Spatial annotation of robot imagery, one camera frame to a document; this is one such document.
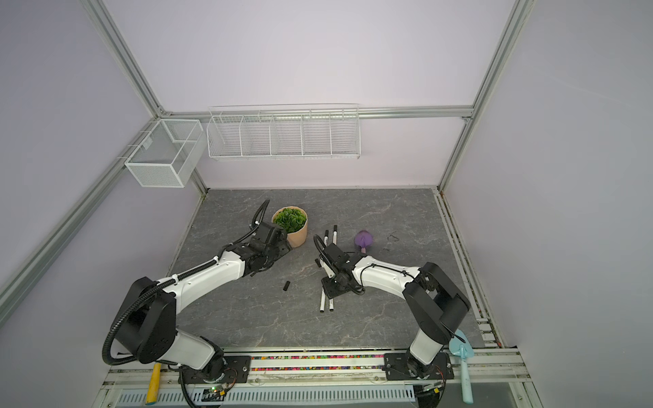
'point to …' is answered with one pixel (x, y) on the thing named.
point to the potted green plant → (294, 220)
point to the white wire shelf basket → (285, 133)
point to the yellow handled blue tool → (153, 385)
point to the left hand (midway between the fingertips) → (285, 248)
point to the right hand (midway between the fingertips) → (331, 291)
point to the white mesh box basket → (170, 154)
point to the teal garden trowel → (463, 351)
